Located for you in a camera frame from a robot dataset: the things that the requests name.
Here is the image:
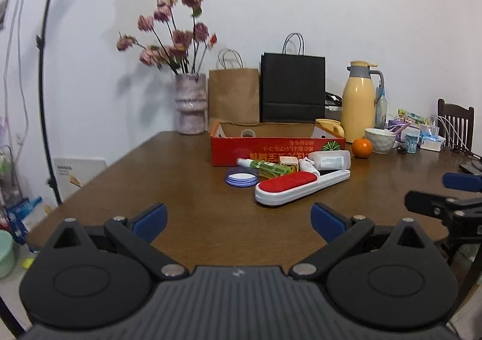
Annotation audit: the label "blue white yogurt cup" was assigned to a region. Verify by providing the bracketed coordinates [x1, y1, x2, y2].
[405, 131, 421, 153]

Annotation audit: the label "white lint brush red pad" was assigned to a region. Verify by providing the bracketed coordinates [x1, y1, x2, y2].
[255, 170, 352, 207]

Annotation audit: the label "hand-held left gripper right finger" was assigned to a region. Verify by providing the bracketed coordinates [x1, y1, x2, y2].
[288, 202, 441, 281]

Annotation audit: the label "pink white ceramic vase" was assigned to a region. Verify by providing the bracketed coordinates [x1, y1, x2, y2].
[174, 74, 208, 135]

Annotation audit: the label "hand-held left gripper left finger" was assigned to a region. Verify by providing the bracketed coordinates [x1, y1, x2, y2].
[38, 203, 189, 281]

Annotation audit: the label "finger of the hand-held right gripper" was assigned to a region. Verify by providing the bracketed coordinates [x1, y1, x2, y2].
[442, 173, 482, 192]
[405, 190, 482, 217]

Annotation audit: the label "clear plastic spray bottle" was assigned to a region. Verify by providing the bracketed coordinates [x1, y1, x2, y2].
[374, 86, 388, 130]

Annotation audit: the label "green plastic basin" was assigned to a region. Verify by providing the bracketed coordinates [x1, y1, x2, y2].
[0, 231, 16, 279]

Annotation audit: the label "studio light cable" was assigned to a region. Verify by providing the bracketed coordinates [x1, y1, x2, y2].
[2, 0, 31, 148]

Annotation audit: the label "blue white packet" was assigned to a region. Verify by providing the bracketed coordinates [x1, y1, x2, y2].
[8, 197, 44, 243]

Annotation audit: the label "orange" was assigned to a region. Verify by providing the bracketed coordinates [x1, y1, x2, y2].
[352, 138, 373, 159]

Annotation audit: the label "yellow mug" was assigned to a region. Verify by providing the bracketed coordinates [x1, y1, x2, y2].
[315, 118, 345, 137]

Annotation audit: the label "green spray bottle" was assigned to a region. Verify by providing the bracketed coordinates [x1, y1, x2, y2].
[236, 158, 292, 179]

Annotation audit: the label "white ceramic bowl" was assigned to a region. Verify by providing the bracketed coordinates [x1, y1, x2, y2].
[365, 128, 397, 154]

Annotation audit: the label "blue bottle cap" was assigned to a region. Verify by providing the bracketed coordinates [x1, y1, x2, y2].
[225, 168, 259, 187]

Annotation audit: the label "white plastic jar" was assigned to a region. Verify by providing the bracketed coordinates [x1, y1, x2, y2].
[309, 150, 352, 170]

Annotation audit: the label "purple box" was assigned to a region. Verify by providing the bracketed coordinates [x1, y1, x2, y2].
[388, 119, 418, 137]

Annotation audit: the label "dried pink rose bouquet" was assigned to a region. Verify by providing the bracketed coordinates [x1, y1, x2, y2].
[116, 0, 218, 75]

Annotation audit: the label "yellow thermos jug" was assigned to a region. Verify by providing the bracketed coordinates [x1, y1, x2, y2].
[341, 60, 385, 144]

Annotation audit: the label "small white tube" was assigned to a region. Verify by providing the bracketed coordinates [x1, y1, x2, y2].
[298, 158, 320, 175]

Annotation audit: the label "white charging cables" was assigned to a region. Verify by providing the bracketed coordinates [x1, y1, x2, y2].
[429, 116, 471, 150]

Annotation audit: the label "colourful snack packet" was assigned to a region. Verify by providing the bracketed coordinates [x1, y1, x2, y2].
[397, 109, 430, 125]

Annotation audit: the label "red cardboard box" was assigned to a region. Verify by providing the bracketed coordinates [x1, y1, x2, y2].
[210, 121, 346, 167]

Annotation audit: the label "wire rack with bottles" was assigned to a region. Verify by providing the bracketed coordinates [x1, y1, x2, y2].
[0, 144, 19, 209]

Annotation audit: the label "brown paper bag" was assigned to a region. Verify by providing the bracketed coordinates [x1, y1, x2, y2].
[208, 48, 261, 126]

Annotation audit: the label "black cable bundle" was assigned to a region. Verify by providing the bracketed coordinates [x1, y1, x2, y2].
[324, 91, 343, 112]

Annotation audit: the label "white flat carton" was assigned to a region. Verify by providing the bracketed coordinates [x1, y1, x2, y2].
[53, 157, 107, 203]

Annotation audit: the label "black light stand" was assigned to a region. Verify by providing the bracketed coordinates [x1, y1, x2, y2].
[36, 0, 63, 205]

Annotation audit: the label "dark wooden chair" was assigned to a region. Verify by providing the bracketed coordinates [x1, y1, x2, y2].
[437, 99, 475, 152]

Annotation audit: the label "black paper bag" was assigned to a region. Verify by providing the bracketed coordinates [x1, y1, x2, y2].
[260, 33, 326, 124]

